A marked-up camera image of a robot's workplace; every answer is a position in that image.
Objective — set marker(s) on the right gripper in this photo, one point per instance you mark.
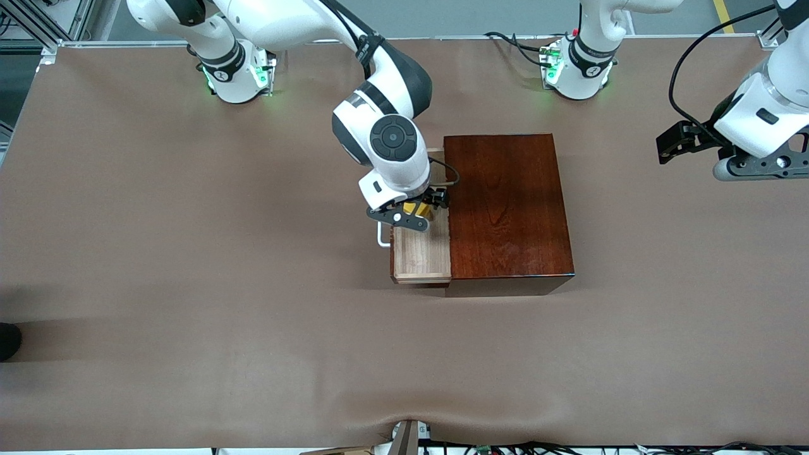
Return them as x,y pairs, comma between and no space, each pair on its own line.
436,198

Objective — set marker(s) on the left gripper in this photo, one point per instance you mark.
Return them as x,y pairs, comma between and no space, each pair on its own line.
700,135

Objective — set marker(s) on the yellow wooden block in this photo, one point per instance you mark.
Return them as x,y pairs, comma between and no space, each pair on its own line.
411,207

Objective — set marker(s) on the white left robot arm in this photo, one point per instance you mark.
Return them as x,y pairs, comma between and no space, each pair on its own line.
581,79

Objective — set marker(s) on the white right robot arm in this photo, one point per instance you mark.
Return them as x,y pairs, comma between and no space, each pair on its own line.
392,139

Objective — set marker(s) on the dark brown wooden cabinet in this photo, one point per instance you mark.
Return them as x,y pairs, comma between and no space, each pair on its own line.
512,208

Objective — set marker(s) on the brown table cover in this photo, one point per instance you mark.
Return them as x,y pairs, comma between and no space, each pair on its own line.
253,347

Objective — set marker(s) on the black round object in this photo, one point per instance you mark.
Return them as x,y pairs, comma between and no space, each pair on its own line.
9,341

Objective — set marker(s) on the aluminium frame profile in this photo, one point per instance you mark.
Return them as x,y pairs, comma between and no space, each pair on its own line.
766,41
82,16

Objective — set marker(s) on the metal table clamp bracket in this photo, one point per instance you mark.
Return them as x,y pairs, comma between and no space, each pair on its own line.
407,439

